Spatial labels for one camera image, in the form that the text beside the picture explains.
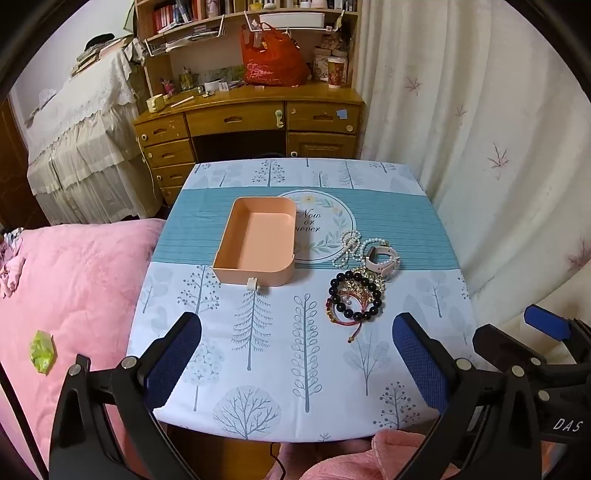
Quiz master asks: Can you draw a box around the row of books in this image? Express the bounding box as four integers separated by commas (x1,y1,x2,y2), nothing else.
151,0,241,33

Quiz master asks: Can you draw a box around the cream leaf print curtain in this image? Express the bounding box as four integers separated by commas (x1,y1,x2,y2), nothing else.
355,0,591,361

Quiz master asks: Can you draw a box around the printed paper cup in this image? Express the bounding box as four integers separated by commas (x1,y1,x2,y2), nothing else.
327,56,348,89

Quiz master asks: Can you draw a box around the pink blanket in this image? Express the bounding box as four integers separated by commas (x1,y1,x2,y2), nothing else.
0,218,167,480

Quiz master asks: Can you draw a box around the black bead bracelet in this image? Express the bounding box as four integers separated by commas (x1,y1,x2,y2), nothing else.
328,270,386,323

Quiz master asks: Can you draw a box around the pink plastic tray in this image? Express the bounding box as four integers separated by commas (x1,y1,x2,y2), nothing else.
212,196,297,292

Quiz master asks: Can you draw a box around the white wire rack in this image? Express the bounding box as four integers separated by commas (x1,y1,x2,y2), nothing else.
143,16,227,56

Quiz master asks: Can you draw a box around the tree print tablecloth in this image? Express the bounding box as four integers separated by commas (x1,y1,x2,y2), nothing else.
127,158,481,441

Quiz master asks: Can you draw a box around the stack of books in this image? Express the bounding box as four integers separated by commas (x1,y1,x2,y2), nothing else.
69,33,134,77

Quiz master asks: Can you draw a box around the red bracelet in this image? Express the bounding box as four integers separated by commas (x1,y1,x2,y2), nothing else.
325,295,375,344

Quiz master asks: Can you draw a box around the white shelf basket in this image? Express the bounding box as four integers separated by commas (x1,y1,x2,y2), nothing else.
259,12,326,31

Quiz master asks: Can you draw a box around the red plastic bag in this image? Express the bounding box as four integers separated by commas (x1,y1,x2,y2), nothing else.
239,23,311,88

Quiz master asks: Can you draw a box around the wooden desk with hutch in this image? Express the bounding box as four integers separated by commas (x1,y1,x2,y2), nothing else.
133,0,368,208

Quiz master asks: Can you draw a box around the pink floral cloth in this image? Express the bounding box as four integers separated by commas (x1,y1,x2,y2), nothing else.
0,228,26,298

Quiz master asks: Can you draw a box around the black cable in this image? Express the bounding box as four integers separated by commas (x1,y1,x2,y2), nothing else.
269,442,288,480

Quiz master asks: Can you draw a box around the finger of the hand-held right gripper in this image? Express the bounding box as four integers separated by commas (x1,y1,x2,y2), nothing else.
472,324,578,393
524,305,591,365

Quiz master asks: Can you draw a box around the green wrapper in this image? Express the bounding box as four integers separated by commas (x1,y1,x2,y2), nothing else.
29,330,57,374

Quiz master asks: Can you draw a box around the pink wrist watch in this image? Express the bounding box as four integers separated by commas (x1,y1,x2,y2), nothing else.
362,244,402,281

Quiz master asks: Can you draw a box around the pink fleece clothing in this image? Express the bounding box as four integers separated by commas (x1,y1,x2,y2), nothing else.
272,429,444,480

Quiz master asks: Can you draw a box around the brown wooden door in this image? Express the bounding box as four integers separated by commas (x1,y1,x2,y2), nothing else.
0,99,44,232

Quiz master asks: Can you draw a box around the gold bracelet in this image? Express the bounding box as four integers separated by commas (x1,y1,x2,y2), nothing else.
342,267,386,301

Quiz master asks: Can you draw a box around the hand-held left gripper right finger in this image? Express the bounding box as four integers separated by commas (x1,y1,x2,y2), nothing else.
392,312,543,480

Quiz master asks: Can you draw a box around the cream lace cover cloth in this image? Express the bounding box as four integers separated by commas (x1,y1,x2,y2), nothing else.
25,44,162,227

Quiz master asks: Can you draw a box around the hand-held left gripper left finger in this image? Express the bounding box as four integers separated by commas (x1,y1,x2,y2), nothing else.
48,311,204,480

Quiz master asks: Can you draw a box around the pearl necklace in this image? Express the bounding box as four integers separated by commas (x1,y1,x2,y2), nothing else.
331,229,393,271

